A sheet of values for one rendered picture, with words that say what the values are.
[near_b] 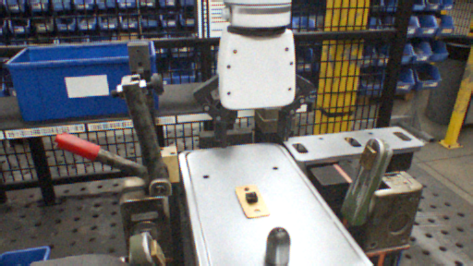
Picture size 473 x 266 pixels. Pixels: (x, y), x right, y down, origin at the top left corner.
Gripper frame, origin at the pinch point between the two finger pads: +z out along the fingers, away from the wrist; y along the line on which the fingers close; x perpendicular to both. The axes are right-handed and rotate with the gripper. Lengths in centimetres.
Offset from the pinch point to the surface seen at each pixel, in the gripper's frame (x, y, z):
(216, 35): 55, 5, -4
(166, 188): -2.4, -13.0, 5.9
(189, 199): 2.4, -9.5, 11.6
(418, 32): 175, 168, 22
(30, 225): 42, -50, 42
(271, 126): 23.6, 11.0, 10.1
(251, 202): -0.7, -0.1, 11.5
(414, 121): 196, 200, 101
